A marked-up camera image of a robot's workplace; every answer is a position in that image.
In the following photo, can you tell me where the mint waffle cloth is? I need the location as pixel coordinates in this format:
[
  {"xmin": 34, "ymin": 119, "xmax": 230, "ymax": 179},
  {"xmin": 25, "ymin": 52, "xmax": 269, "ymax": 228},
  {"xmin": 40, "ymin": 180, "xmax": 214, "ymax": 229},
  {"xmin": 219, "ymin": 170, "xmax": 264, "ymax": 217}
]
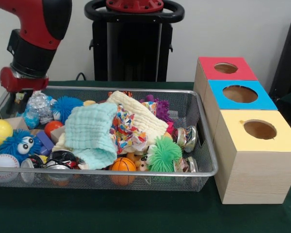
[{"xmin": 64, "ymin": 102, "xmax": 118, "ymax": 170}]

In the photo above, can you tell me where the white toy baseball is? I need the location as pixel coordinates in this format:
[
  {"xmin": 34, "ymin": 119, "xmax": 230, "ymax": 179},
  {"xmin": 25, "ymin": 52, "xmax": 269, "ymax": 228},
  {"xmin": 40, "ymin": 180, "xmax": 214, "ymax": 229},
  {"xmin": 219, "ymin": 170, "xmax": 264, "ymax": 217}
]
[{"xmin": 0, "ymin": 154, "xmax": 20, "ymax": 183}]

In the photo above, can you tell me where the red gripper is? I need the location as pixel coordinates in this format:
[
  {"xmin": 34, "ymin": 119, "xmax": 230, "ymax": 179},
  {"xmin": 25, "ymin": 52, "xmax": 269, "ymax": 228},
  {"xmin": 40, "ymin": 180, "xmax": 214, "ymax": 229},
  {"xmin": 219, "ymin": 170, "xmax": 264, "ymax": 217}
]
[{"xmin": 0, "ymin": 67, "xmax": 50, "ymax": 115}]

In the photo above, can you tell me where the yellow plastic ball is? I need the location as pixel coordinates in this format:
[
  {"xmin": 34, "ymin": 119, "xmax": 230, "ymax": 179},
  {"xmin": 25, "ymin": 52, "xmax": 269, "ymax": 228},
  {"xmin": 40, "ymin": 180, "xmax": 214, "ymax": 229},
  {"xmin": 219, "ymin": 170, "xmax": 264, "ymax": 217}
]
[{"xmin": 0, "ymin": 119, "xmax": 14, "ymax": 146}]

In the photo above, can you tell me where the multicolour patterned fabric bow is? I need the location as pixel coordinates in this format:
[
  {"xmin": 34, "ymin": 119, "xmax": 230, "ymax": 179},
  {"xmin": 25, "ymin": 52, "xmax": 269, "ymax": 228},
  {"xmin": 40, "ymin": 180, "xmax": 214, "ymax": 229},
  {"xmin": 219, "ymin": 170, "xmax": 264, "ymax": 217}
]
[{"xmin": 110, "ymin": 104, "xmax": 147, "ymax": 154}]

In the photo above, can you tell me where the blue spiky ball with eyes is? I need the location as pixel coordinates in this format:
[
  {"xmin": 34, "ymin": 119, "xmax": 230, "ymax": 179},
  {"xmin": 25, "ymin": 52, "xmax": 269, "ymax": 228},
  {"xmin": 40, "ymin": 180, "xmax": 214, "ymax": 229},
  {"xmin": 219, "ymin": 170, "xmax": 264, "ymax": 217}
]
[{"xmin": 0, "ymin": 130, "xmax": 42, "ymax": 163}]

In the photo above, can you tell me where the orange toy basketball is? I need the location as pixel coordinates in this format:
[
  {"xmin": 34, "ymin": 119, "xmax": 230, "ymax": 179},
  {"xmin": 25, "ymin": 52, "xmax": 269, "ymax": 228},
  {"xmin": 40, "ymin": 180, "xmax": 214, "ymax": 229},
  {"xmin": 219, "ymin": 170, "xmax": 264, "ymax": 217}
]
[{"xmin": 110, "ymin": 157, "xmax": 137, "ymax": 186}]

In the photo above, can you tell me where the shallow mesh bin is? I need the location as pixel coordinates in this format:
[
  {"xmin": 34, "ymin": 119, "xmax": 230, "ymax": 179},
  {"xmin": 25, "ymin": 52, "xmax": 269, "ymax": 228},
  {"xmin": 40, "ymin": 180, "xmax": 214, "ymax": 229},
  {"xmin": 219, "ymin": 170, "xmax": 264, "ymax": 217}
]
[{"xmin": 0, "ymin": 86, "xmax": 220, "ymax": 192}]

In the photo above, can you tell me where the wooden box with three holes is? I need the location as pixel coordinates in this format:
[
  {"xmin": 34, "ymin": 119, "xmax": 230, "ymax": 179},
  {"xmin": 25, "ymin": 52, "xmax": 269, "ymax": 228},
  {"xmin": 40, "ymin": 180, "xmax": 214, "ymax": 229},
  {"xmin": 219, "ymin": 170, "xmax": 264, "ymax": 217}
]
[{"xmin": 193, "ymin": 56, "xmax": 291, "ymax": 205}]

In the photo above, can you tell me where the black upright panel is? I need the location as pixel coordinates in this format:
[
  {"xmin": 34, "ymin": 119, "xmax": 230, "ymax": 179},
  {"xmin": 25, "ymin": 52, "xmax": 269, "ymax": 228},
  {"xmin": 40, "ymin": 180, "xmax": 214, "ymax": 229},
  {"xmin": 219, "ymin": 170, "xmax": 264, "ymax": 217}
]
[{"xmin": 268, "ymin": 16, "xmax": 291, "ymax": 98}]

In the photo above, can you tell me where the dark green tablecloth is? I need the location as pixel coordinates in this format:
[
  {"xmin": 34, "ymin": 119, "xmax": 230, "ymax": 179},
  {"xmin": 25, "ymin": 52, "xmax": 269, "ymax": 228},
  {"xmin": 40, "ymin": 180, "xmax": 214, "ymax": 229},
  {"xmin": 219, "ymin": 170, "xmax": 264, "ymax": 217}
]
[{"xmin": 0, "ymin": 80, "xmax": 291, "ymax": 233}]

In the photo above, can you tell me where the small orange-red ball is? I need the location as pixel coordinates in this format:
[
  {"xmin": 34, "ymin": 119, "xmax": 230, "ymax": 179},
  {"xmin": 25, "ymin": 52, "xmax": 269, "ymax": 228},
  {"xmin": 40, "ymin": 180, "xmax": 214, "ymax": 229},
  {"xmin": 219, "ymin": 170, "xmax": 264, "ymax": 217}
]
[{"xmin": 44, "ymin": 120, "xmax": 64, "ymax": 138}]

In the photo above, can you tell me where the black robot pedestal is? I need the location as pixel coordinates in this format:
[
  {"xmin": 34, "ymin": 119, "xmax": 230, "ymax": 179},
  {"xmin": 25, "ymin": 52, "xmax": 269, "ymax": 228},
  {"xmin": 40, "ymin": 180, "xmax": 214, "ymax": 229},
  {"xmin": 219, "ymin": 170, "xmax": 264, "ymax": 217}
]
[{"xmin": 84, "ymin": 0, "xmax": 185, "ymax": 83}]

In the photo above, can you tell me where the cream waffle cloth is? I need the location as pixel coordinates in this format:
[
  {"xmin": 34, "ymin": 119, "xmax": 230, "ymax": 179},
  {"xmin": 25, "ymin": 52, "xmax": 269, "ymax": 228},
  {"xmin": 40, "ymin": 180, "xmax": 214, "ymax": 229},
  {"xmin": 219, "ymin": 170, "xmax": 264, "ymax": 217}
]
[{"xmin": 52, "ymin": 90, "xmax": 169, "ymax": 156}]

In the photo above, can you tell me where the green spiky ball toy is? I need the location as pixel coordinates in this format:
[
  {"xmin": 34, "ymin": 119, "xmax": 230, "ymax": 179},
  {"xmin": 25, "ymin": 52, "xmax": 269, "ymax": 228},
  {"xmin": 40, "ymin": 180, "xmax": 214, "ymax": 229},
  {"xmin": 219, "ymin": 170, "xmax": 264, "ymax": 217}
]
[{"xmin": 147, "ymin": 135, "xmax": 184, "ymax": 173}]

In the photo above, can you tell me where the crushed clear plastic bottle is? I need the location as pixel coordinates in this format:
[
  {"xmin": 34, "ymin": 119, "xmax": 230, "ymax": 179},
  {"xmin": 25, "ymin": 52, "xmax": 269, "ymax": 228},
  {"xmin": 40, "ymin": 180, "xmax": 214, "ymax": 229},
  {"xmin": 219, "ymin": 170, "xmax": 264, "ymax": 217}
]
[{"xmin": 26, "ymin": 91, "xmax": 54, "ymax": 124}]

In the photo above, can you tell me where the small blue spiky ball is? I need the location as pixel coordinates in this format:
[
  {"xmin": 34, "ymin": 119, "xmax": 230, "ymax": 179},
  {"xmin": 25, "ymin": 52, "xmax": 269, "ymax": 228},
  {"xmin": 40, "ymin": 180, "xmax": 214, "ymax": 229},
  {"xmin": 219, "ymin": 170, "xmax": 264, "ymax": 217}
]
[{"xmin": 52, "ymin": 96, "xmax": 84, "ymax": 123}]

